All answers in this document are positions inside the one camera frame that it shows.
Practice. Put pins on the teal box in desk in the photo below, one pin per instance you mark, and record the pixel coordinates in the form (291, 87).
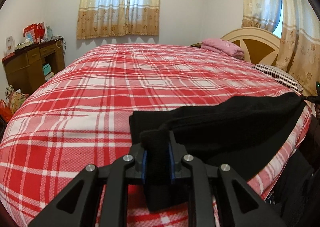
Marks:
(47, 69)

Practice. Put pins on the brown wooden desk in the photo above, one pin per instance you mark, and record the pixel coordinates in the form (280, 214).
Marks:
(24, 67)

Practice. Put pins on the red gift bag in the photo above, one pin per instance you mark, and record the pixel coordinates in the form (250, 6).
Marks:
(35, 32)

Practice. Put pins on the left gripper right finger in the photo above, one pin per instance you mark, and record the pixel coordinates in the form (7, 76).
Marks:
(216, 196)

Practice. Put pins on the red plaid bed sheet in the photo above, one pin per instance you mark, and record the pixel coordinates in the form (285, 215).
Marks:
(81, 117)

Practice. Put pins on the black pants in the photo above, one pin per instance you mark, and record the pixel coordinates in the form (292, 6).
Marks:
(243, 132)

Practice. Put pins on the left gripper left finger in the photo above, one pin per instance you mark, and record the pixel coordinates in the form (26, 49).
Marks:
(96, 196)

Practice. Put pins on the cream wooden headboard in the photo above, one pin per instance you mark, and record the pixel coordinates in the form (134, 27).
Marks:
(259, 46)

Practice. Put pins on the patterned bag on floor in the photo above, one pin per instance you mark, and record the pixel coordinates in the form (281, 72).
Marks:
(15, 99)

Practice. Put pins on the red bag on floor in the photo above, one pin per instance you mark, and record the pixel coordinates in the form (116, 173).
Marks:
(5, 112)

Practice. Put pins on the centre window curtain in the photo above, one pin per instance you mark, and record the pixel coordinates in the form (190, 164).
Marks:
(116, 18)

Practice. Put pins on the white card on desk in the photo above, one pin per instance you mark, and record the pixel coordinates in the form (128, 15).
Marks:
(10, 45)

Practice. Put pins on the pink folded blanket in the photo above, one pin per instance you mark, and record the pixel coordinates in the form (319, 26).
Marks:
(218, 45)

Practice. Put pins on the striped pillow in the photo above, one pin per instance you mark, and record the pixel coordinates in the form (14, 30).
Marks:
(280, 76)

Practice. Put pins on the right side curtain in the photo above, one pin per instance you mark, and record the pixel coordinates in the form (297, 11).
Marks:
(299, 39)

